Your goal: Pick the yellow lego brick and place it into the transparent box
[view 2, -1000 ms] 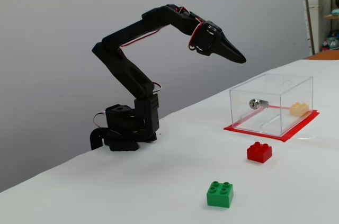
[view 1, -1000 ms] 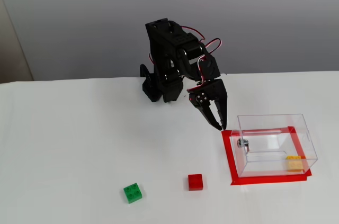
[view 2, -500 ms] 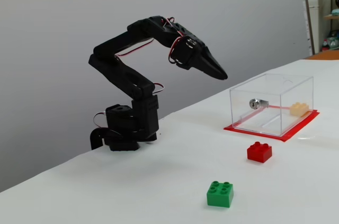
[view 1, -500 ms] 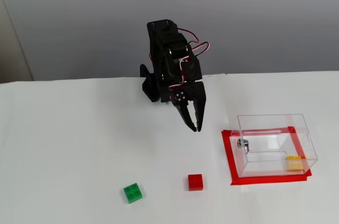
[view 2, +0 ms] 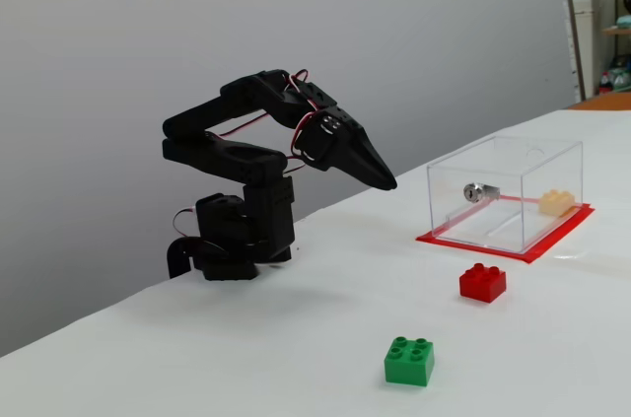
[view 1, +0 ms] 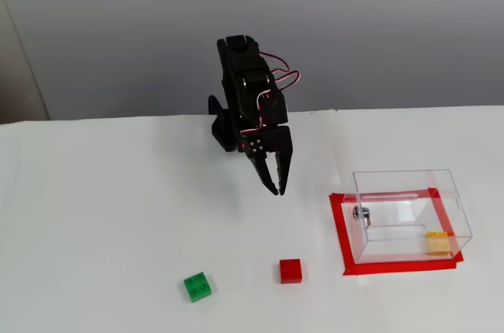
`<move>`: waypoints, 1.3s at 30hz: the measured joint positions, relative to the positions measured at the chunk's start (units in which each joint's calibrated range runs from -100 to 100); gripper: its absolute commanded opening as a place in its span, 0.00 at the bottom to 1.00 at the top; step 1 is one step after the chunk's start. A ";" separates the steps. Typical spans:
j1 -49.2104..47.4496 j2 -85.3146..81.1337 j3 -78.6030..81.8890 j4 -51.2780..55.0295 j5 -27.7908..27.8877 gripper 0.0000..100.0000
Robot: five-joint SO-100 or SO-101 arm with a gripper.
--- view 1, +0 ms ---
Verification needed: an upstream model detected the yellow lego brick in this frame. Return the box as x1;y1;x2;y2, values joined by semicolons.
424;231;454;257

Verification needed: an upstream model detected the silver cylinder lock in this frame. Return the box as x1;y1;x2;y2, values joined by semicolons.
352;205;373;230

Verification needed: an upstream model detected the transparent plastic box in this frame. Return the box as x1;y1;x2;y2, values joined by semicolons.
341;168;473;265

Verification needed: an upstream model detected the red tape square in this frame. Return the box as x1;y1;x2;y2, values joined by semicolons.
328;187;465;277

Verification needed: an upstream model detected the red white servo cable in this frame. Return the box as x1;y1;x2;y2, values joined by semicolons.
259;51;302;89
239;88;276;138

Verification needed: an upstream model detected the red lego brick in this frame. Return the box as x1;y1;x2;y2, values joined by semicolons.
279;258;303;284

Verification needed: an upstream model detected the black table clamp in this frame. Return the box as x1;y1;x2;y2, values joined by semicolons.
207;94;230;131

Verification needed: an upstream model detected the green lego brick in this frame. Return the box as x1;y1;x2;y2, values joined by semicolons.
183;271;215;304

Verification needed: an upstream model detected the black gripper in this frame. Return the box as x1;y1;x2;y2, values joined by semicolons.
239;124;295;197

